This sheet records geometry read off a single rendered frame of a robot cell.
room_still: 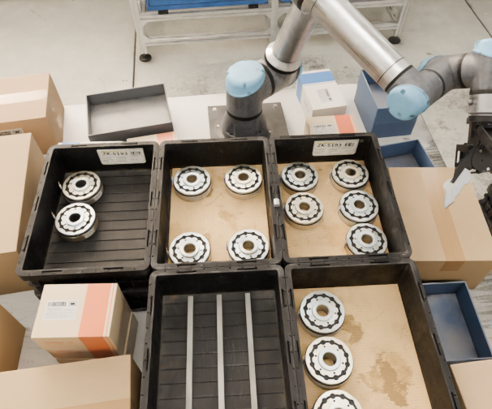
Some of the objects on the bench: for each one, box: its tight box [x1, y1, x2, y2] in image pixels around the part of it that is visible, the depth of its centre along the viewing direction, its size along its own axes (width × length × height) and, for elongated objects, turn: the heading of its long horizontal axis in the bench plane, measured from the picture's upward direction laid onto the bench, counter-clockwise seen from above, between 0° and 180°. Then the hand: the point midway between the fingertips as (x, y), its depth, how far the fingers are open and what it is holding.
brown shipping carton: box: [0, 72, 65, 155], centre depth 152 cm, size 30×22×16 cm
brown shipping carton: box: [387, 167, 492, 289], centre depth 127 cm, size 30×22×16 cm
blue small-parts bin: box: [422, 281, 492, 366], centre depth 115 cm, size 20×15×7 cm
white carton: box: [296, 69, 347, 118], centre depth 163 cm, size 20×12×9 cm, turn 11°
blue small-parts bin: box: [354, 88, 416, 138], centre depth 161 cm, size 20×15×7 cm
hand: (481, 210), depth 98 cm, fingers open, 14 cm apart
